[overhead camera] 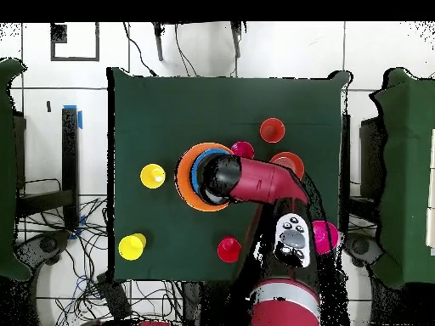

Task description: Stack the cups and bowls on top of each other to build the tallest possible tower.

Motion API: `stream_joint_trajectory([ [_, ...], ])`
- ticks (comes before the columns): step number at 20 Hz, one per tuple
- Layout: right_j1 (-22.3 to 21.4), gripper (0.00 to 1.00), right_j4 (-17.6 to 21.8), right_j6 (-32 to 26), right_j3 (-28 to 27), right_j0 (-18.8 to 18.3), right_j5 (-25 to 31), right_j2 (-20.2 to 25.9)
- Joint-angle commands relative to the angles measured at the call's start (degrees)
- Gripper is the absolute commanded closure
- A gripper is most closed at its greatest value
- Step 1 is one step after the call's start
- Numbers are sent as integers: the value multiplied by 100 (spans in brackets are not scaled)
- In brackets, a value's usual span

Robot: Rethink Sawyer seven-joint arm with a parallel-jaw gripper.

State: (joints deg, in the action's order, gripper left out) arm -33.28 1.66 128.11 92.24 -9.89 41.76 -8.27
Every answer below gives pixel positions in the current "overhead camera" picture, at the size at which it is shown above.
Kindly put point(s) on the blue bowl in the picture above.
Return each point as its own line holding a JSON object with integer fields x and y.
{"x": 194, "y": 173}

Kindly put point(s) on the large yellow-orange bowl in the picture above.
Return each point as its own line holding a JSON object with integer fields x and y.
{"x": 183, "y": 180}

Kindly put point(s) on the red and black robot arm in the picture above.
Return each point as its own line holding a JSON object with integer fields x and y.
{"x": 265, "y": 180}

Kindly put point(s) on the pink cup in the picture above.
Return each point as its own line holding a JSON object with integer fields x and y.
{"x": 243, "y": 148}

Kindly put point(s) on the amber yellow cup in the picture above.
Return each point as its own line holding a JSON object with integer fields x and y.
{"x": 151, "y": 178}

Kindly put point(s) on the orange cup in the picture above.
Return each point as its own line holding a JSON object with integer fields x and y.
{"x": 272, "y": 130}

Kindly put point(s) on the red cup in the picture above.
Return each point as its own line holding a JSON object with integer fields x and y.
{"x": 228, "y": 253}

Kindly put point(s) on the small orange bowl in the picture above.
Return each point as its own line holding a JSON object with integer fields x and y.
{"x": 292, "y": 159}

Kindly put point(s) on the dark green table cloth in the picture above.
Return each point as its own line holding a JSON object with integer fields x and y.
{"x": 204, "y": 95}

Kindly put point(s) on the bright yellow cup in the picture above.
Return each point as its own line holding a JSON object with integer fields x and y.
{"x": 131, "y": 248}

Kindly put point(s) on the pink bowl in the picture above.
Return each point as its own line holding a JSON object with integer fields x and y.
{"x": 328, "y": 237}

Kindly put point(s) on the grey metal leg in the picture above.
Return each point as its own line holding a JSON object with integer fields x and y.
{"x": 158, "y": 44}
{"x": 236, "y": 40}

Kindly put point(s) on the blue tape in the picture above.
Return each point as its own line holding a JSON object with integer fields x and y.
{"x": 80, "y": 119}

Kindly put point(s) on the black metal stand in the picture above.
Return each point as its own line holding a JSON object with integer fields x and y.
{"x": 69, "y": 152}

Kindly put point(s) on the black cabinet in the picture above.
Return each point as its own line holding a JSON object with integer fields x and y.
{"x": 372, "y": 159}
{"x": 19, "y": 152}

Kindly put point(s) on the black power adapter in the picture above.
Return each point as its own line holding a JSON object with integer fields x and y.
{"x": 114, "y": 299}

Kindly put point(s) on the grey office chair base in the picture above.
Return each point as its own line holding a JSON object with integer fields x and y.
{"x": 44, "y": 244}
{"x": 362, "y": 246}

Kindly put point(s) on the green cloth side table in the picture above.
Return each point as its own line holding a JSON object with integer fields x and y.
{"x": 6, "y": 169}
{"x": 407, "y": 169}

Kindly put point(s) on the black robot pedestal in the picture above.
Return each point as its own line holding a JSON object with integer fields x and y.
{"x": 210, "y": 305}

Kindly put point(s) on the black metal post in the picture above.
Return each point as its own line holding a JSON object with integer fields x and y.
{"x": 346, "y": 163}

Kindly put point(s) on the grey square floor frame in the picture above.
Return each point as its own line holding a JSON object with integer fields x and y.
{"x": 74, "y": 58}

